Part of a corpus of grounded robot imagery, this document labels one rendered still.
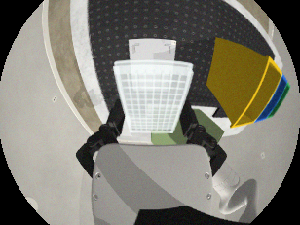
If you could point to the green open-top bin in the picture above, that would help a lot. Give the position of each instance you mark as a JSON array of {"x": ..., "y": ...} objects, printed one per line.
[{"x": 280, "y": 101}]

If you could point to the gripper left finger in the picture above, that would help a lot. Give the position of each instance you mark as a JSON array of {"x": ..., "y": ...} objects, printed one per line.
[{"x": 107, "y": 134}]

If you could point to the yellow open-top bin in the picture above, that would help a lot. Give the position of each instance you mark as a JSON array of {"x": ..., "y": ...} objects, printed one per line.
[{"x": 235, "y": 76}]

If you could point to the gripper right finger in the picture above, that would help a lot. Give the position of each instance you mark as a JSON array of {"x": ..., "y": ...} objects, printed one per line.
[{"x": 197, "y": 134}]

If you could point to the blue bin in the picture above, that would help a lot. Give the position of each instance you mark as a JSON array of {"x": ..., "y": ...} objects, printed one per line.
[{"x": 274, "y": 100}]

